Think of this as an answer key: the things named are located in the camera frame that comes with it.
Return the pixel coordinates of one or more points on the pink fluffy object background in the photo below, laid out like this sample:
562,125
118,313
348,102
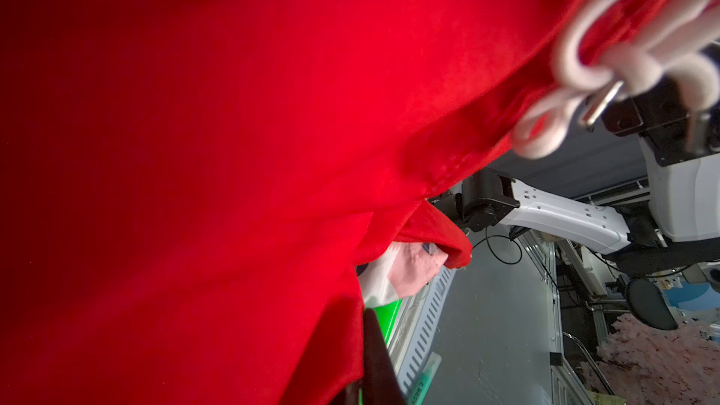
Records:
644,365

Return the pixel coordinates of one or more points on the green plastic basket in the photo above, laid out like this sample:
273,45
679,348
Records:
388,316

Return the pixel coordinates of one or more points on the red shorts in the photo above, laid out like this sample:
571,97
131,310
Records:
188,186

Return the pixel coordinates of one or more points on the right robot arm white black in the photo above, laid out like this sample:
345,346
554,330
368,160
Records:
677,226

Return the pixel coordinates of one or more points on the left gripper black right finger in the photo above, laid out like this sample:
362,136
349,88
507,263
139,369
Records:
379,384

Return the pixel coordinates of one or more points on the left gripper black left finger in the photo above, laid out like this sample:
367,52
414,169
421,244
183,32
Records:
350,395

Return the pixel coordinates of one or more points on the pink navy patterned shorts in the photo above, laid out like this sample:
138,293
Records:
402,271

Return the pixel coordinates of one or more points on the green marker pen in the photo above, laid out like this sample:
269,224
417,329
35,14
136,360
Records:
424,380

